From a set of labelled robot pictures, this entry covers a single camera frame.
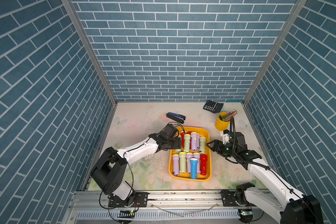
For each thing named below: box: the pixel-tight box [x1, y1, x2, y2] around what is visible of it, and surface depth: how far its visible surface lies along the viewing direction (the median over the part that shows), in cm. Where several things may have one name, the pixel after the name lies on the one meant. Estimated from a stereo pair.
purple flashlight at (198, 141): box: [196, 133, 201, 151], surface depth 94 cm
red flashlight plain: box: [200, 154, 208, 176], surface depth 86 cm
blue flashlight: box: [189, 157, 199, 180], surface depth 82 cm
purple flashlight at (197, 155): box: [192, 152, 201, 174], surface depth 88 cm
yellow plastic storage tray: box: [168, 126, 212, 182], surface depth 86 cm
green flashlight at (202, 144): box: [199, 136, 207, 155], surface depth 93 cm
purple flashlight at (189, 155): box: [186, 152, 194, 175], surface depth 85 cm
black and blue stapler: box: [166, 112, 186, 124], surface depth 111 cm
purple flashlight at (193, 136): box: [190, 131, 198, 151], surface depth 93 cm
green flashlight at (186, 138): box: [183, 133, 191, 153], surface depth 91 cm
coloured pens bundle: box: [221, 108, 239, 122], surface depth 96 cm
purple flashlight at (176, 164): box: [172, 154, 180, 177], surface depth 84 cm
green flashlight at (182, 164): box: [179, 151, 187, 174], surface depth 85 cm
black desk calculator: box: [203, 100, 224, 114], surface depth 118 cm
